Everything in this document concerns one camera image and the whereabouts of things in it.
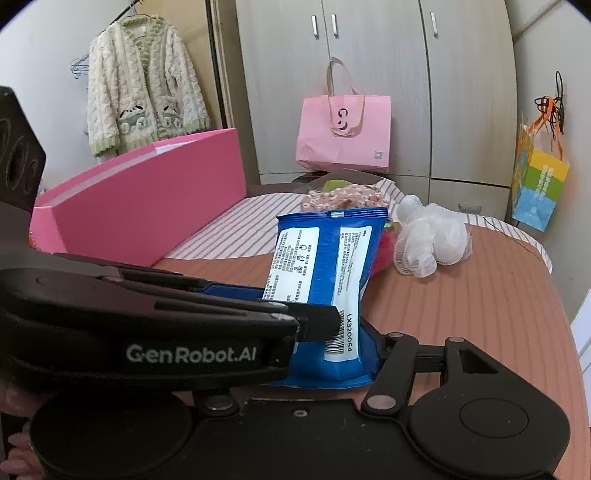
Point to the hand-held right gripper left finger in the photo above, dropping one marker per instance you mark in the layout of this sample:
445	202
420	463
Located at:
219	404

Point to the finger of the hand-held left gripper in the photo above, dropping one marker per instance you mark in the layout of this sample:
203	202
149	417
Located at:
231	291
318	323

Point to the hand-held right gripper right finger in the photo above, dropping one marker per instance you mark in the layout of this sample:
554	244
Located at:
392	369

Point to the blue snack packet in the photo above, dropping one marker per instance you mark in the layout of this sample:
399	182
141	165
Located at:
323	258

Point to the pink cardboard box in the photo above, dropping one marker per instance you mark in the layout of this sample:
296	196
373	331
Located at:
147	198

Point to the red soft item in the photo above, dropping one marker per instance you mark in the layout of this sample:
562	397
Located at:
385	251

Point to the green soft item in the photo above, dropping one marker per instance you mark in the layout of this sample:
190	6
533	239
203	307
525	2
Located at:
336	185

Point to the person's left hand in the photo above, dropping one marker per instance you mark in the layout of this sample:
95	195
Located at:
14	401

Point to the striped bed sheet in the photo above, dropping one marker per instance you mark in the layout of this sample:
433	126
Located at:
249	221

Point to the floral cloth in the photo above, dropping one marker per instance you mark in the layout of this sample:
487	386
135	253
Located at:
346	196

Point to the pink tote bag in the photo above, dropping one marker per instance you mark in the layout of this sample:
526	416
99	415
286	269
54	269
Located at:
344	138

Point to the cream fleece jacket green trim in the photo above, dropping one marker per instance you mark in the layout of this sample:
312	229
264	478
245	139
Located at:
143	83

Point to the colourful paper gift bag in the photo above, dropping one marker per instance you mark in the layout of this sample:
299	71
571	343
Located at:
540	189

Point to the beige wardrobe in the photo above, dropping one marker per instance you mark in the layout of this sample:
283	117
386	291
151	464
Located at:
378	55

